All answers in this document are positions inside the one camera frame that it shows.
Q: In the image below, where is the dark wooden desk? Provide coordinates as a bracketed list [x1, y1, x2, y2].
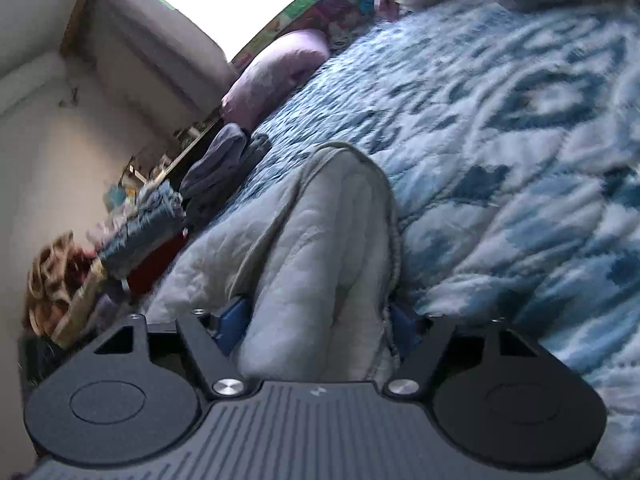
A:
[125, 105, 227, 187]

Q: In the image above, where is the folded grey garment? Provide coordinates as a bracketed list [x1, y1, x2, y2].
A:
[185, 132, 274, 231]

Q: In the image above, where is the brown patterned blanket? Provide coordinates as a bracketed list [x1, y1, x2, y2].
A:
[22, 230, 99, 337]

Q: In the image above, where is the blue patterned bed quilt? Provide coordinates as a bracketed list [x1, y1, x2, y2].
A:
[200, 0, 640, 477]

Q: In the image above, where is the bright window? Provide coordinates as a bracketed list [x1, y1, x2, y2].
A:
[132, 0, 352, 64]

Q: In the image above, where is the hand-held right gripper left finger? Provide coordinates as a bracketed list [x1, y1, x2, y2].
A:
[95, 297, 262, 402]

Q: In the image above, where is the purple floral pillow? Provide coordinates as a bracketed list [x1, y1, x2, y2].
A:
[221, 29, 332, 134]

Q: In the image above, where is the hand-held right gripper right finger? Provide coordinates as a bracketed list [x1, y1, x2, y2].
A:
[382, 305, 543, 402]

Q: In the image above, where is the yellow floral folded blanket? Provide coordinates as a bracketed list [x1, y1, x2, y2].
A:
[50, 260, 108, 352]

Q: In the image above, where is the grey curtain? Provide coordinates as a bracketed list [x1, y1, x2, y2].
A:
[95, 0, 237, 117]

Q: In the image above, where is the folded red garment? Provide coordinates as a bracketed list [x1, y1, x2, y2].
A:
[127, 232, 190, 297]

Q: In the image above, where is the white quilted garment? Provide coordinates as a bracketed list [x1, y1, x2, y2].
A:
[145, 142, 407, 387]

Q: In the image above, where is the lavender folded blanket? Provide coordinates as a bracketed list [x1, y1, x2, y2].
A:
[90, 287, 132, 322]

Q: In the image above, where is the denim jacket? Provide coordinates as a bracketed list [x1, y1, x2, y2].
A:
[97, 180, 187, 282]

